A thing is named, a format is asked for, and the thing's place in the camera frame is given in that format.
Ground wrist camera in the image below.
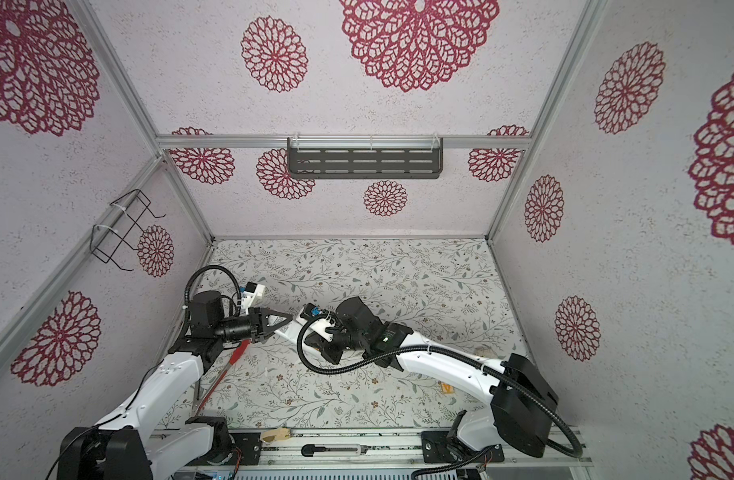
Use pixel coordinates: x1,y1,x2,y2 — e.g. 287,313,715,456
239,282,266,316
299,303,341,342

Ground white remote control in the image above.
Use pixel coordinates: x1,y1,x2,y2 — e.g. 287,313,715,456
274,321,305,346

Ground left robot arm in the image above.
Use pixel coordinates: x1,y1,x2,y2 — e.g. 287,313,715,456
48,290,293,479

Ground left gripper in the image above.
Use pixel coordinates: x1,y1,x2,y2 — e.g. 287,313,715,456
215,306,293,344

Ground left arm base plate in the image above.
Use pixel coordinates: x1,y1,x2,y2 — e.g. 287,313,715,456
225,430,263,467

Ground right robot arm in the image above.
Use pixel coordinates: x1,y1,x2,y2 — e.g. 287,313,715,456
294,297,558,458

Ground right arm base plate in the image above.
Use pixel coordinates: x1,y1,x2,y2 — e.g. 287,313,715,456
420,430,478,464

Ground red kitchen tongs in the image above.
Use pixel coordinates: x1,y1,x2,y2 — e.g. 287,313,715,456
191,340,250,417

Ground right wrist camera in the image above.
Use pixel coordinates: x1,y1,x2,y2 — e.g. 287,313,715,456
299,303,341,342

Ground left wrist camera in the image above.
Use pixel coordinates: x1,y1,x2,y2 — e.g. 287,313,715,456
239,282,266,316

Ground black wire wall rack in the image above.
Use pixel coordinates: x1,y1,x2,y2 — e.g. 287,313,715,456
89,188,166,272

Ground grey slotted wall shelf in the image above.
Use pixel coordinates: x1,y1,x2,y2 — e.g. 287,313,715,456
286,137,444,180

